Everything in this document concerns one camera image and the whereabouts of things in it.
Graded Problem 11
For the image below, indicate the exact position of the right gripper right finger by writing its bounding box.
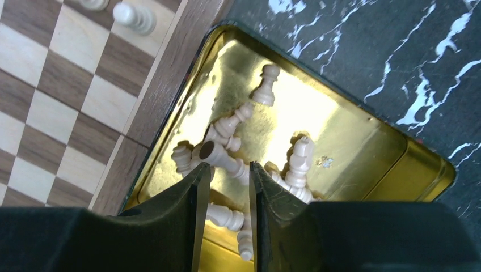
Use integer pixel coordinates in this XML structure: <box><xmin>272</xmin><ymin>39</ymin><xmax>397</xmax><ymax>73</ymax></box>
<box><xmin>249</xmin><ymin>161</ymin><xmax>480</xmax><ymax>271</ymax></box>

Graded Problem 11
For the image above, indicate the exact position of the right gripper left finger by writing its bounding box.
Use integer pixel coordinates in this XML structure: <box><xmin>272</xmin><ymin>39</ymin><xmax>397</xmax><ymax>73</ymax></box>
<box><xmin>1</xmin><ymin>163</ymin><xmax>211</xmax><ymax>271</ymax></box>

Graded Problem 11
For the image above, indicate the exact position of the light chess piece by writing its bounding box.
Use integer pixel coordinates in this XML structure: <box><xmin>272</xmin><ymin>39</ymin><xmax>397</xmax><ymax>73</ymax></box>
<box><xmin>112</xmin><ymin>2</ymin><xmax>157</xmax><ymax>36</ymax></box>
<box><xmin>77</xmin><ymin>0</ymin><xmax>109</xmax><ymax>11</ymax></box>

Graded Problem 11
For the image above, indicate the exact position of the pile of light pieces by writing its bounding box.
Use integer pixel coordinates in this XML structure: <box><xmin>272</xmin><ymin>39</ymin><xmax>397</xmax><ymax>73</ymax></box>
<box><xmin>171</xmin><ymin>101</ymin><xmax>320</xmax><ymax>262</ymax></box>

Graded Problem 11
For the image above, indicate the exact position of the gold tin with light pieces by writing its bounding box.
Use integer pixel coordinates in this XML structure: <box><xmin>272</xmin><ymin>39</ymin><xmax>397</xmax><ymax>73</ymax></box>
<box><xmin>126</xmin><ymin>25</ymin><xmax>455</xmax><ymax>271</ymax></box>

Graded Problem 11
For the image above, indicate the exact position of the light bishop lying in tin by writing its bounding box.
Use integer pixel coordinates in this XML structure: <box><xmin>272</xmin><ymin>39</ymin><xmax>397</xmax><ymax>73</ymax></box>
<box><xmin>199</xmin><ymin>141</ymin><xmax>250</xmax><ymax>186</ymax></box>

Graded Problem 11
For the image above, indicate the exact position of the light pawn in tin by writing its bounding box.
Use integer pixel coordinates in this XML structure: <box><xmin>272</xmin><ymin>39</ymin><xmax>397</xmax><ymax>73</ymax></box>
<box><xmin>251</xmin><ymin>64</ymin><xmax>280</xmax><ymax>107</ymax></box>

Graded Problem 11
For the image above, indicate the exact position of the wooden chessboard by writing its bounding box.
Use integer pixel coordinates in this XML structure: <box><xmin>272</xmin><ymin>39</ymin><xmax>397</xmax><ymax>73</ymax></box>
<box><xmin>1</xmin><ymin>1</ymin><xmax>231</xmax><ymax>214</ymax></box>

